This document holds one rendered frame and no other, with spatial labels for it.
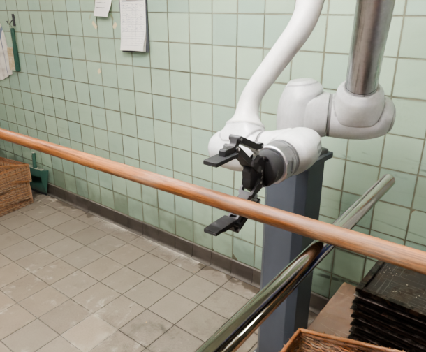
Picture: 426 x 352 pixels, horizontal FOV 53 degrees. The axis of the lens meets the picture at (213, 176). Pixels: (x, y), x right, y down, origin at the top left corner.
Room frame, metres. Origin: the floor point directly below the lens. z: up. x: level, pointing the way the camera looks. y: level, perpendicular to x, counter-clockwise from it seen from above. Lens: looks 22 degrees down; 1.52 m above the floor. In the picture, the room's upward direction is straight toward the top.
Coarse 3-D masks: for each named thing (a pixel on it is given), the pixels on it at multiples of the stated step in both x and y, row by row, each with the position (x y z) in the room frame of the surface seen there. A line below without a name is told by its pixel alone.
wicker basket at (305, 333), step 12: (300, 336) 0.87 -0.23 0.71; (312, 336) 0.85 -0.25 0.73; (324, 336) 0.83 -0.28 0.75; (336, 336) 0.82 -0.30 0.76; (288, 348) 0.82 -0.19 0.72; (300, 348) 0.87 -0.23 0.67; (312, 348) 0.85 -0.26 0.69; (324, 348) 0.83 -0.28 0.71; (336, 348) 0.81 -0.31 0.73; (348, 348) 0.80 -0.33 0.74; (360, 348) 0.78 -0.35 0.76; (372, 348) 0.76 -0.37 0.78; (384, 348) 0.75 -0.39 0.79
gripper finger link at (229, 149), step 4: (232, 136) 0.76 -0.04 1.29; (236, 136) 0.75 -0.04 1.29; (232, 140) 0.75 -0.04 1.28; (236, 140) 0.75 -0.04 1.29; (232, 144) 0.75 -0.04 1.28; (236, 144) 0.75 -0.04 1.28; (224, 148) 0.73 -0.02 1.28; (228, 148) 0.73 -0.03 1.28; (232, 148) 0.73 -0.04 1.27; (220, 152) 0.72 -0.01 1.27; (224, 152) 0.72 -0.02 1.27; (228, 152) 0.73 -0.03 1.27; (232, 152) 0.73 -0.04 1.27; (224, 156) 0.72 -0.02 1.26
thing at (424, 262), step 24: (24, 144) 1.04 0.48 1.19; (48, 144) 0.99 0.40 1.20; (96, 168) 0.87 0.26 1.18; (120, 168) 0.83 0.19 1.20; (168, 192) 0.75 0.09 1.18; (192, 192) 0.71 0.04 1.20; (216, 192) 0.69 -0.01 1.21; (264, 216) 0.62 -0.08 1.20; (288, 216) 0.60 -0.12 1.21; (336, 240) 0.54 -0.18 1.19; (360, 240) 0.53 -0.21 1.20; (384, 240) 0.52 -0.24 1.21; (408, 264) 0.48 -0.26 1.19
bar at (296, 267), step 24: (384, 192) 0.79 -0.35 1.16; (360, 216) 0.68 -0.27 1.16; (288, 264) 0.52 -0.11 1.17; (312, 264) 0.52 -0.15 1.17; (264, 288) 0.46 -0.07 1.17; (288, 288) 0.47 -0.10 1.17; (240, 312) 0.41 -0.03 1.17; (264, 312) 0.42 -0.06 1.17; (216, 336) 0.37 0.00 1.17; (240, 336) 0.38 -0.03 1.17
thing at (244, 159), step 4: (224, 144) 0.76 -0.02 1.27; (228, 144) 0.76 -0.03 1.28; (236, 148) 0.74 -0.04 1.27; (240, 148) 0.75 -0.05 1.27; (236, 152) 0.76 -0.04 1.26; (240, 152) 0.75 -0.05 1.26; (244, 152) 0.76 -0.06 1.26; (240, 156) 0.76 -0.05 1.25; (244, 156) 0.76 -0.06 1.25; (248, 156) 0.77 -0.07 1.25; (240, 160) 0.78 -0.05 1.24; (244, 160) 0.76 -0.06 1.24; (248, 160) 0.77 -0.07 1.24; (252, 160) 0.78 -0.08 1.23; (240, 164) 0.80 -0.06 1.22; (244, 164) 0.79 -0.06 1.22; (248, 164) 0.78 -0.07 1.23; (252, 164) 0.78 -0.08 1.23; (256, 164) 0.79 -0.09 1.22; (256, 168) 0.79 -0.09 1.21; (260, 168) 0.80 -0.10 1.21; (260, 172) 0.80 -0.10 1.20
